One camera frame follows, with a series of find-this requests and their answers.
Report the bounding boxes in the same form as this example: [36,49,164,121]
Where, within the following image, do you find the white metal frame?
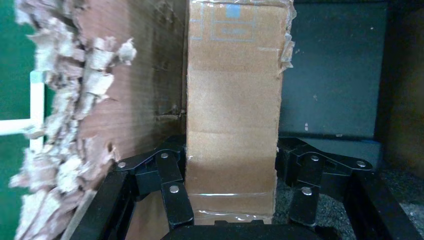
[0,71,46,153]

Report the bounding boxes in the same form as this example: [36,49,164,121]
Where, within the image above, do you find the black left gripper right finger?
[275,137,422,240]

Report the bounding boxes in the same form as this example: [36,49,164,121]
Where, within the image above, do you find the small brown cardboard box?
[184,0,297,226]

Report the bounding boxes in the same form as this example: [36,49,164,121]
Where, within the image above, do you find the open brown cardboard carton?
[9,0,424,240]

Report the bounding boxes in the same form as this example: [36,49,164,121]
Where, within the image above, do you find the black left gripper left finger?
[69,135,195,240]

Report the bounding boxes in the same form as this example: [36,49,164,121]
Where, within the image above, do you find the dark grey flat panel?
[279,1,388,140]

